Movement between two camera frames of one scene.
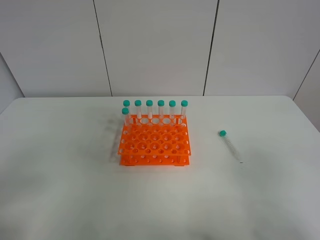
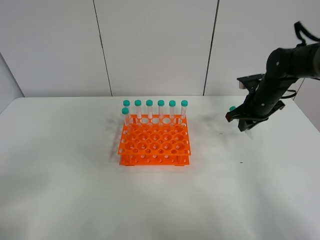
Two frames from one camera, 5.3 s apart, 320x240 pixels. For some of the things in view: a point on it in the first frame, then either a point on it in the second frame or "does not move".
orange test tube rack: [155, 140] does not move
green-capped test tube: [222, 134] to [231, 108]
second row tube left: [127, 116] does not move
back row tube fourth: [160, 104] does not move
